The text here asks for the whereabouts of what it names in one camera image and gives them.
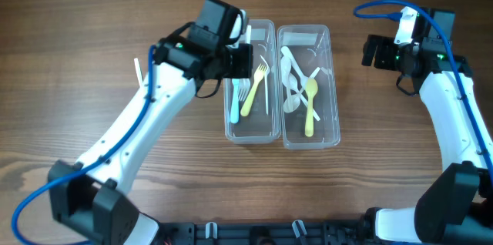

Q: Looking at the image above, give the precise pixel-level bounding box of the white spoon bowl up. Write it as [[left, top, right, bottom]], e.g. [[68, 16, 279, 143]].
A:
[[288, 73, 308, 106]]

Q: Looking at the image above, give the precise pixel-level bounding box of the yellow green spoon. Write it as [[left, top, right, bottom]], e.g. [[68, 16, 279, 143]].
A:
[[304, 78, 318, 137]]

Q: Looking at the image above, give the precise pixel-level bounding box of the white spoon thin handle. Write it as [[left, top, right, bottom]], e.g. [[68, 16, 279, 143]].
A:
[[283, 67, 320, 121]]

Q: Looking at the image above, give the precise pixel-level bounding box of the light blue fork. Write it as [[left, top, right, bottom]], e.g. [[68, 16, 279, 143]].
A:
[[230, 79, 240, 124]]

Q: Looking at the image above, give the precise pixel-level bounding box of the clear white spoon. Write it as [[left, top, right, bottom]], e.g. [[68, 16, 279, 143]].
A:
[[280, 56, 293, 113]]

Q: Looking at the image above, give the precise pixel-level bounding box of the slim white fork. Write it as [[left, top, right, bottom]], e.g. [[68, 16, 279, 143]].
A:
[[260, 55, 270, 115]]

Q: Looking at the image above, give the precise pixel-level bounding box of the white fork tines down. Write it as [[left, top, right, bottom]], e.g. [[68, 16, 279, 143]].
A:
[[133, 58, 143, 88]]

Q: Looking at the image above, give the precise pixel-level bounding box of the left blue cable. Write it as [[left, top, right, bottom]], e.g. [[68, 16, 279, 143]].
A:
[[10, 44, 158, 245]]

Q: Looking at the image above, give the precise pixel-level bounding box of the cream yellow fork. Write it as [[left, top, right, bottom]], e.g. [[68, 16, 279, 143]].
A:
[[240, 64, 267, 117]]

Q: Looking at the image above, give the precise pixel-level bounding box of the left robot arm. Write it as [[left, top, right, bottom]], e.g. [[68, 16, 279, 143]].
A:
[[48, 0, 253, 244]]

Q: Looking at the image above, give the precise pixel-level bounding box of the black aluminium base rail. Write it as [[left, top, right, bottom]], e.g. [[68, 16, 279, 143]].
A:
[[154, 220, 397, 245]]

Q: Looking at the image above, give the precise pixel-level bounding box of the clear plastic container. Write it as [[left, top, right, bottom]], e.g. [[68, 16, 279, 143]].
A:
[[277, 25, 340, 149], [223, 19, 281, 144]]

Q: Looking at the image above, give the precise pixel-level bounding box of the small white fork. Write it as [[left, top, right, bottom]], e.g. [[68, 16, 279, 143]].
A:
[[239, 25, 252, 102]]

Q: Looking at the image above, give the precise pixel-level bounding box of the left clear plastic container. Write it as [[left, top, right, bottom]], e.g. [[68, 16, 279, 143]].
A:
[[223, 19, 281, 144]]

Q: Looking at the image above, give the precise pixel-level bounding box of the white spoon wide handle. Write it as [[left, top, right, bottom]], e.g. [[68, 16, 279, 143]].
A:
[[280, 46, 308, 92]]

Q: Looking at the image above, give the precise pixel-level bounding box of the right clear plastic container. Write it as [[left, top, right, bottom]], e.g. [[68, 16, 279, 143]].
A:
[[277, 25, 340, 149]]

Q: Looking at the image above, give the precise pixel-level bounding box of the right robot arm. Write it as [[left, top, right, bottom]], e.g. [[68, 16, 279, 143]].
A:
[[357, 0, 492, 244]]

